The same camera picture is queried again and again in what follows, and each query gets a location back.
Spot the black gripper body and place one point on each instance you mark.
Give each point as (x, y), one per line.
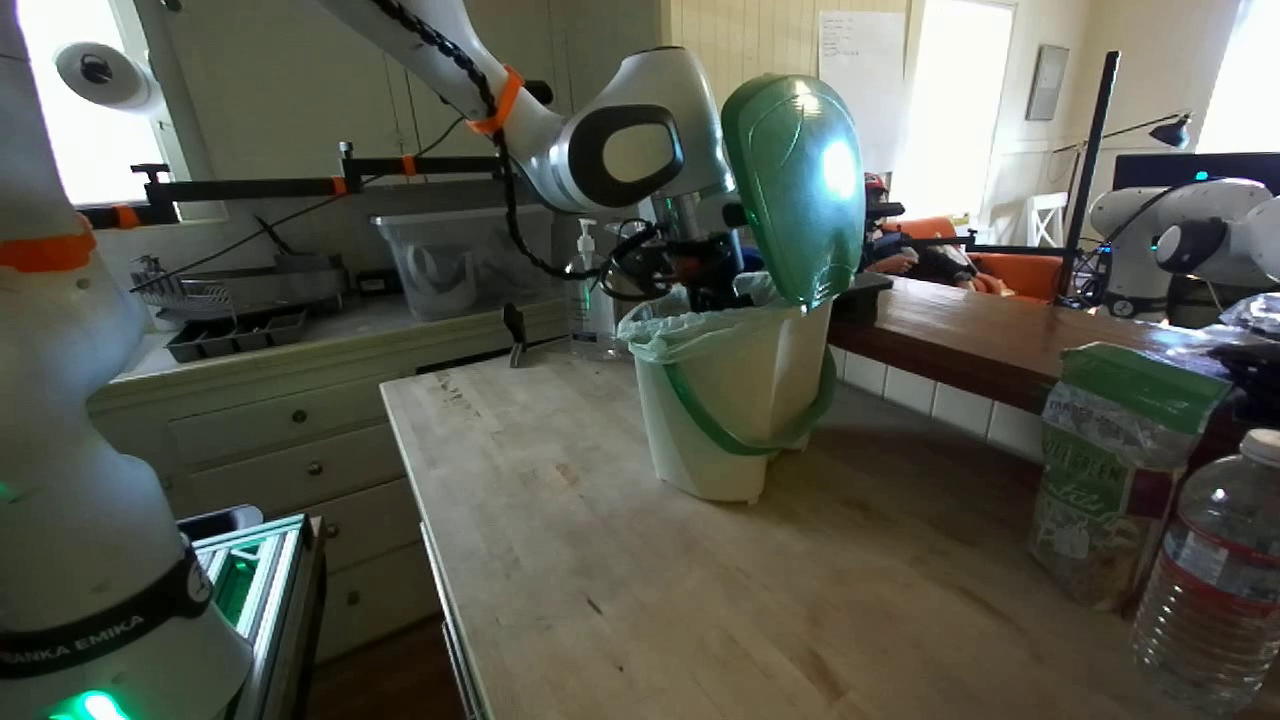
(702, 264)

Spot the idle white robot arm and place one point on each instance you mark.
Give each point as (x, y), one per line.
(1173, 214)

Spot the pale green bin liner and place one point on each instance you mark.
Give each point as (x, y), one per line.
(705, 334)

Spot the green bin lid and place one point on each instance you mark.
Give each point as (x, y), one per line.
(793, 186)

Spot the white compost bin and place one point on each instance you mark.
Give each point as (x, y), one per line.
(727, 454)

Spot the dark wooden counter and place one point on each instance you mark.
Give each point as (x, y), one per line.
(1015, 340)

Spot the clear soap bottle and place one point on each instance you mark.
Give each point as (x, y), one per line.
(593, 284)

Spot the small black table clamp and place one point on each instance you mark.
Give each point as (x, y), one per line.
(512, 336)

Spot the clear plastic container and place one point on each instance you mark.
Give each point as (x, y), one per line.
(462, 264)

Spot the orange cushion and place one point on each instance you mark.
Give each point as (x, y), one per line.
(1022, 272)

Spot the black desk lamp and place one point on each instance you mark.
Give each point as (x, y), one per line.
(1091, 163)

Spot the white drawer cabinet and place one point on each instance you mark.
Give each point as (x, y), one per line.
(294, 441)

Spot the green snack bag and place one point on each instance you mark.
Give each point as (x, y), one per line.
(1113, 466)

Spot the grey dish rack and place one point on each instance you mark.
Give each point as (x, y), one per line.
(241, 280)

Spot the black bar with orange clips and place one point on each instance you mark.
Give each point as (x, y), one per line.
(241, 186)

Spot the green-lit metal control box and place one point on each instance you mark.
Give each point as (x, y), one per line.
(267, 587)

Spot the clear water bottle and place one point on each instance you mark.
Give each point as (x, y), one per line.
(1213, 587)

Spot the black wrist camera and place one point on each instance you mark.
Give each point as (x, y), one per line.
(641, 264)

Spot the white wall paper sheet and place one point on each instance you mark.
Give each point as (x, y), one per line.
(863, 65)

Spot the framed wall picture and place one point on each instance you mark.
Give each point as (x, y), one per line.
(1046, 82)

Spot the round white wall fixture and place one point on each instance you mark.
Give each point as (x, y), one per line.
(105, 73)

